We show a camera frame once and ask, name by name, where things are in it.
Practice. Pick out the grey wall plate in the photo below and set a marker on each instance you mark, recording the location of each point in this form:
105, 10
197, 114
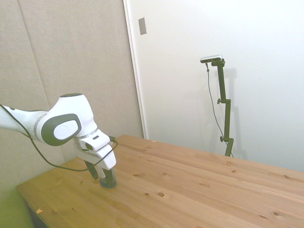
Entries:
142, 26

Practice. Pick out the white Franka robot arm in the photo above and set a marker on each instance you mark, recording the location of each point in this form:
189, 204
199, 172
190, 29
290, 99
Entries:
64, 118

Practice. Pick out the green chair seat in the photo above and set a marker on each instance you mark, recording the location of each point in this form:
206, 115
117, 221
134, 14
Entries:
13, 211

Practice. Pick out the silver exterior camera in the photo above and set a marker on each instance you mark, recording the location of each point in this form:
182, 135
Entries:
211, 58

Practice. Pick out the dark green camera stand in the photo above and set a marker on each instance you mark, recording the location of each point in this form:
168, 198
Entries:
225, 107

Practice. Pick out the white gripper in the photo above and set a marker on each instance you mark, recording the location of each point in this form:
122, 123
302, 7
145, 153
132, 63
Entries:
104, 158

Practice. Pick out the white door frame strip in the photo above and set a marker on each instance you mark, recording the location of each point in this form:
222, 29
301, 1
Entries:
135, 69

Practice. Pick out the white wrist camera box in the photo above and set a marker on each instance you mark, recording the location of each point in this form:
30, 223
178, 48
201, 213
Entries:
94, 141

